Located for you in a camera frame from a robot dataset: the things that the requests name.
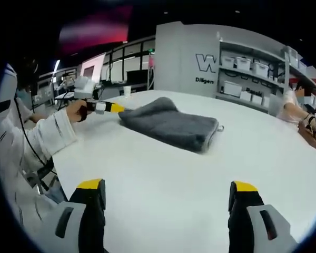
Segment grey towel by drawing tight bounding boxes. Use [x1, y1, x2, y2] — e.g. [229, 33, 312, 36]
[117, 96, 225, 153]

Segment open laptop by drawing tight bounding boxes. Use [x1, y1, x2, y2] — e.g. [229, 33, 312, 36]
[79, 52, 107, 80]

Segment person's left hand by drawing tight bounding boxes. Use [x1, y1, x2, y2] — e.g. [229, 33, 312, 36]
[66, 100, 88, 123]

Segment black monitor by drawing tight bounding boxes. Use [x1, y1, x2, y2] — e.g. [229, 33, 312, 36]
[126, 70, 148, 85]

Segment person's jeans leg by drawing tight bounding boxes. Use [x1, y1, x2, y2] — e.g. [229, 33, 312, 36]
[43, 176, 69, 205]

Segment person's head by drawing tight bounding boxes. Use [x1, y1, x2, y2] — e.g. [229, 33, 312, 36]
[14, 56, 40, 100]

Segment white chest-worn device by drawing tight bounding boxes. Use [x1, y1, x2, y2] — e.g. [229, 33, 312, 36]
[25, 159, 58, 196]

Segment metal shelf with white bins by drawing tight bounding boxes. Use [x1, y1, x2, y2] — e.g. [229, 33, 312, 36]
[218, 47, 309, 106]

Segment grey metal shelf rack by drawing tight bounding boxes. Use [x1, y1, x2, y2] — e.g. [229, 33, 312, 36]
[214, 31, 316, 116]

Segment black cable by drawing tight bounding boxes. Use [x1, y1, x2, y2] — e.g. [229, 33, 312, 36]
[14, 89, 58, 176]

